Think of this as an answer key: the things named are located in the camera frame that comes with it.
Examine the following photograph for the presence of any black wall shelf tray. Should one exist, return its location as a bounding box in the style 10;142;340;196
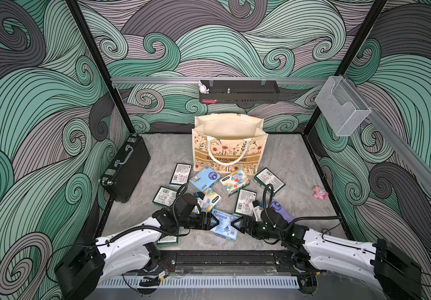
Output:
199;81;280;107

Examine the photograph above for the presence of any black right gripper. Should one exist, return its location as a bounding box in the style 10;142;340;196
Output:
230;215;282;241

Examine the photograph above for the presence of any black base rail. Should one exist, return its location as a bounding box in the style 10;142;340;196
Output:
157;250;303;276

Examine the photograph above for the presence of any elephant print tissue pack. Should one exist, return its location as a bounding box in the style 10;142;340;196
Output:
220;169;250;196

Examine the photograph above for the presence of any purple tissue pack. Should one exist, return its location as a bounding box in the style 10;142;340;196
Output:
270;201;293;223

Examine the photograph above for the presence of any white slotted cable duct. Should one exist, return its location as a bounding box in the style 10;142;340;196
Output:
97;275;299;290

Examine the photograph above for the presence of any floral canvas tote bag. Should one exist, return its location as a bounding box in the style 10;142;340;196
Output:
192;113;269;176

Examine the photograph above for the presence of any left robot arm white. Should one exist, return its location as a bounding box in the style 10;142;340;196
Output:
54;207;219;300

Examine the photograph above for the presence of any light blue tissue pack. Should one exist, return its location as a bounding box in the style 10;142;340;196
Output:
210;210;239;241

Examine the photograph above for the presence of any black corner frame post right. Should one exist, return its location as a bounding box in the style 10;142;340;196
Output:
303;1;386;138

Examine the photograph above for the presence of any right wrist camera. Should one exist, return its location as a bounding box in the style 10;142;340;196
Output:
252;201;274;223

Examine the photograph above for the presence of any black briefcase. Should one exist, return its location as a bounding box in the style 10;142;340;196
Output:
99;134;151;203

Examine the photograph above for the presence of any aluminium wall rail back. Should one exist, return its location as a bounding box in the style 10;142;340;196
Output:
110;76;329;85

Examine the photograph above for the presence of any pink toy figure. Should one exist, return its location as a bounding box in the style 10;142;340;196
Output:
312;186;329;200

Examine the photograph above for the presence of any aluminium wall rail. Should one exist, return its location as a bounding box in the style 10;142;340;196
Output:
110;76;329;85
347;79;431;194

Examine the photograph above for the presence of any clear acrylic wall box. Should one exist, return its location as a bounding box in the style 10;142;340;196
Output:
315;76;372;137

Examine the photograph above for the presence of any black corner frame post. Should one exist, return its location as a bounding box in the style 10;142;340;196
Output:
303;1;386;138
65;0;135;134

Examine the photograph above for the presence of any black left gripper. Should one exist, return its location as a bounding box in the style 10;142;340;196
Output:
177;212;219;231

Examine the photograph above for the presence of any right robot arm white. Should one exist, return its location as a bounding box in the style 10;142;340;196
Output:
231;215;422;300

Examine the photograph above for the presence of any green tissue pack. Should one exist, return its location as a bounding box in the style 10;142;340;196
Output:
234;189;257;216
254;167;285;195
152;186;177;207
157;236;179;246
169;163;192;186

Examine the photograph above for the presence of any blue dog tissue pack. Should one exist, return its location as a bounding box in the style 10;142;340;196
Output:
189;166;220;192

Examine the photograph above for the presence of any black corner frame post left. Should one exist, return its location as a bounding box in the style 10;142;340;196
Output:
65;0;135;134

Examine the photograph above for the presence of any white rabbit figurine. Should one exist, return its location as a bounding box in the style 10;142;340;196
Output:
198;81;210;94

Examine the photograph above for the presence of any aluminium wall rail right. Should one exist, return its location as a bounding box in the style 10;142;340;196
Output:
347;79;431;194

